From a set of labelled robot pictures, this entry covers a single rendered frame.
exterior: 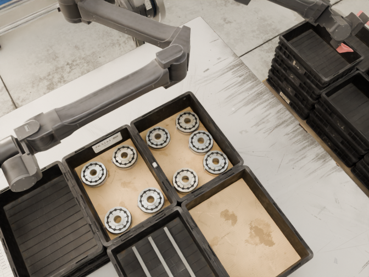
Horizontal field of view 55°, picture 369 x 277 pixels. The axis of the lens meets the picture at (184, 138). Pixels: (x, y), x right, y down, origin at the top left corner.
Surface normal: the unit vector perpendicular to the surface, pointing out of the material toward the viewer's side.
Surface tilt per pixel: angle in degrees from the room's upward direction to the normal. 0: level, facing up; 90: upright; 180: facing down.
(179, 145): 0
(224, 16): 0
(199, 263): 0
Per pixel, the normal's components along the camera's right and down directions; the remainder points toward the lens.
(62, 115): 0.21, -0.51
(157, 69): -0.17, -0.30
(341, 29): 0.14, 0.70
